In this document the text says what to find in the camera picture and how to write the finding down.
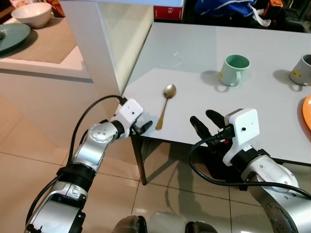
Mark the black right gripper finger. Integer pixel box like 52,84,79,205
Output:
190,116,212,141
206,110,225,129

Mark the dark metal table leg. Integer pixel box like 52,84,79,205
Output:
130,136,148,185

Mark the golden metal spoon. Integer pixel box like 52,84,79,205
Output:
155,84,177,131

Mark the mint green mug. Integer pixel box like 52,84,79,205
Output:
219,54,250,87

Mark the dark robot right foot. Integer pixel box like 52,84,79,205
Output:
185,221,218,233

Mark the dark robot foot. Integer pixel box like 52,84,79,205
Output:
185,221,218,233
113,215,148,233

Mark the orange plate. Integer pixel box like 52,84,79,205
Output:
302,95,311,131

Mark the dark robot left foot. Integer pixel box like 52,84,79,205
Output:
113,215,148,233

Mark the white square pillar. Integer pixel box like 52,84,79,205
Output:
61,0,156,103

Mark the grey mug with yellow label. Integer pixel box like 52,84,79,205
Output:
290,54,311,87

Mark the blue fabric bag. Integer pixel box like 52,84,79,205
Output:
194,0,258,20

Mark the red cardboard box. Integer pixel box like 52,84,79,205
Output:
154,6,184,21

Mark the beige placemat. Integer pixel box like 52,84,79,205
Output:
0,17,77,65

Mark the orange and black device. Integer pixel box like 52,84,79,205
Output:
265,0,284,15

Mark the dark green plate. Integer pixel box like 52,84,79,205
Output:
0,23,31,55

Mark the white ceramic bowl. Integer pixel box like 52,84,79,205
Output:
11,2,53,29

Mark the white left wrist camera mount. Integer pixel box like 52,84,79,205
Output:
113,99,145,138

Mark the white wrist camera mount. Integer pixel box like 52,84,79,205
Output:
113,99,145,138
224,108,260,166

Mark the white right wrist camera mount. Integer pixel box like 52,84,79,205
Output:
224,108,260,166

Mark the white fabric strap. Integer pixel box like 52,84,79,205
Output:
252,4,273,28

